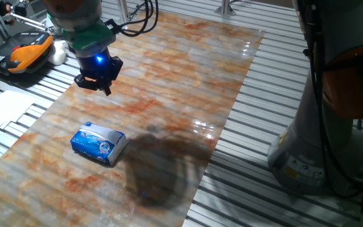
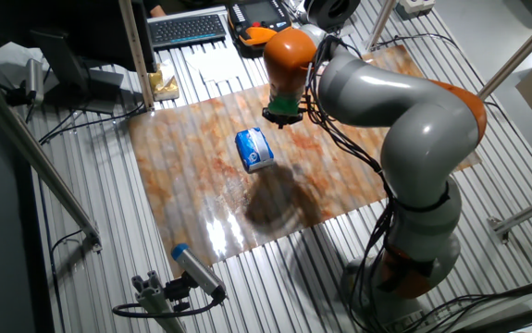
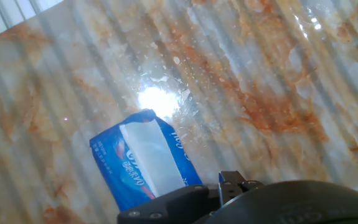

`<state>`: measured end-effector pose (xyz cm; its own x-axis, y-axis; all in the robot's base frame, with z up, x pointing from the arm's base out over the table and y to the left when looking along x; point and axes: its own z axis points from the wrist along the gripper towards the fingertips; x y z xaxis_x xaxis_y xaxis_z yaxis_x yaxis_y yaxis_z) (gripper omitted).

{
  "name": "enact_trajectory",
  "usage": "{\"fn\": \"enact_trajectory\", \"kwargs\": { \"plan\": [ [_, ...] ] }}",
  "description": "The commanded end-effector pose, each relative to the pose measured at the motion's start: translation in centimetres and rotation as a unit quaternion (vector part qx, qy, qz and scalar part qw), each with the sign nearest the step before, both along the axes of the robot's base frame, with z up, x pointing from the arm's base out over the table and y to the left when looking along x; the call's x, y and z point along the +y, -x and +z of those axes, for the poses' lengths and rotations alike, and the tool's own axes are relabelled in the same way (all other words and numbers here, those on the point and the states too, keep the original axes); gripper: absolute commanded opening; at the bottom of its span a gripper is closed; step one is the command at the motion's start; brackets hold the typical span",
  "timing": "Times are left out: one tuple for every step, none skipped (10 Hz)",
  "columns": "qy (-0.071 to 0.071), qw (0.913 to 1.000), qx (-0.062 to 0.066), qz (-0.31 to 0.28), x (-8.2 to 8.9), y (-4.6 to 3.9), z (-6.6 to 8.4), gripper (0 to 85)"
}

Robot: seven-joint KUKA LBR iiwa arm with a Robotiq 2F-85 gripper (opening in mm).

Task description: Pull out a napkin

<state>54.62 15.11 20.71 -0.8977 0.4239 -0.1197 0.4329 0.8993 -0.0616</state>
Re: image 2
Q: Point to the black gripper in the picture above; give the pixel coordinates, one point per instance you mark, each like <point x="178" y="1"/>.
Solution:
<point x="283" y="114"/>

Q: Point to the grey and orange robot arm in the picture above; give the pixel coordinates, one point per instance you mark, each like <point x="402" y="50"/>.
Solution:
<point x="413" y="134"/>

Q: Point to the person hand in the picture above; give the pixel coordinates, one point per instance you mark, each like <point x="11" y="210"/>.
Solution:
<point x="157" y="11"/>

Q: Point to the blue tissue pack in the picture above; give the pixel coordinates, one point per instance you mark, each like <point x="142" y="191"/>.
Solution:
<point x="246" y="150"/>

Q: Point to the white paper sheet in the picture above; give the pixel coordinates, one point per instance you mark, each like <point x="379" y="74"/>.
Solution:
<point x="214" y="65"/>

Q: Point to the orange marble pattern mat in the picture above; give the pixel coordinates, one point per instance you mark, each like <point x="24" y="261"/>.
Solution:
<point x="191" y="162"/>

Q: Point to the orange black teach pendant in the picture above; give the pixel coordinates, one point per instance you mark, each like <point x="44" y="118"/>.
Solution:
<point x="256" y="14"/>

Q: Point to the black round spool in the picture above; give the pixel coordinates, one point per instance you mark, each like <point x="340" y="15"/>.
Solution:
<point x="335" y="11"/>

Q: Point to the yellow tissue box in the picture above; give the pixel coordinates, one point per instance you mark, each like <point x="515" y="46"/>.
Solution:
<point x="166" y="88"/>

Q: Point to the black keyboard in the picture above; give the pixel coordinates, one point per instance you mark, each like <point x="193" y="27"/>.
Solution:
<point x="187" y="28"/>

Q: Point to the white power strip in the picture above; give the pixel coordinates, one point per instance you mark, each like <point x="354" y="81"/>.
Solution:
<point x="416" y="5"/>

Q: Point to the short aluminium profile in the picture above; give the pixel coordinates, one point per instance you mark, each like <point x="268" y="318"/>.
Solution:
<point x="152" y="296"/>

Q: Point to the black monitor stand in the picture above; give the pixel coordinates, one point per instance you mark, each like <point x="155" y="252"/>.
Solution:
<point x="62" y="60"/>

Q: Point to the white crumpled paper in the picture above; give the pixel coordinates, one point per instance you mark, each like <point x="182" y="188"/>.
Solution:
<point x="11" y="55"/>

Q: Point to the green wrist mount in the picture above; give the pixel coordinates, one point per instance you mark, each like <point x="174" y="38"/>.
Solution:
<point x="285" y="104"/>

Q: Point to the aluminium frame pole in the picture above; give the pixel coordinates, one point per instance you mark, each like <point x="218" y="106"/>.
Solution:
<point x="381" y="23"/>
<point x="524" y="46"/>

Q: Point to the beige upright post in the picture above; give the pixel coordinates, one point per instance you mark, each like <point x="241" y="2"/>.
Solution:
<point x="136" y="55"/>

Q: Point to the silver camera with blue cap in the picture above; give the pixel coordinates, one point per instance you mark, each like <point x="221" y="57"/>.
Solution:
<point x="196" y="268"/>

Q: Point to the black camera clamp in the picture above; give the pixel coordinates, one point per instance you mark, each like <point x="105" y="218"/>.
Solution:
<point x="18" y="96"/>
<point x="177" y="289"/>

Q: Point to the aluminium frame bar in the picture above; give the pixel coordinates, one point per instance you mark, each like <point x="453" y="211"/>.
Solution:
<point x="524" y="213"/>
<point x="39" y="157"/>

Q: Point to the plain silver camera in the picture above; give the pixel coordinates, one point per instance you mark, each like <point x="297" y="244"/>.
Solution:
<point x="35" y="78"/>

